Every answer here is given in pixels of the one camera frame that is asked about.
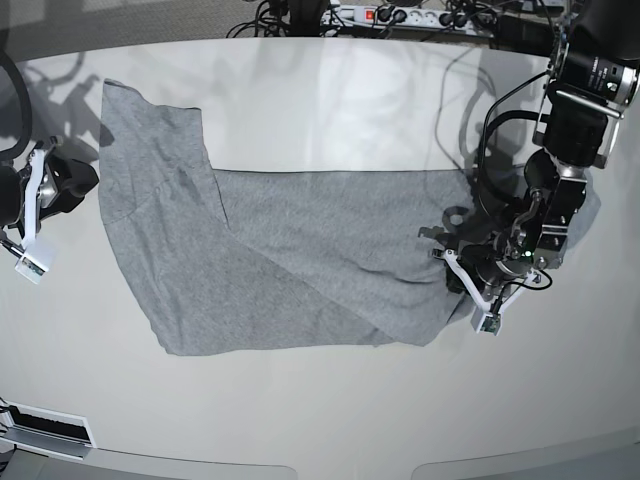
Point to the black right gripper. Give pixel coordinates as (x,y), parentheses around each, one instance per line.
(65,184)

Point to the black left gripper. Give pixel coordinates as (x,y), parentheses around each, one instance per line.
(480,271)

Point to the grey t-shirt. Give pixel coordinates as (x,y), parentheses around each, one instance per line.
(221,261)

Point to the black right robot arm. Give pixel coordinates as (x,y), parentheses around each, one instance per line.
(13,181)

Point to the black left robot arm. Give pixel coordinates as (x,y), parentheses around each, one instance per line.
(592,78)

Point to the white power strip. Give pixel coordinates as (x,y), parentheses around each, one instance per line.
(415,19)

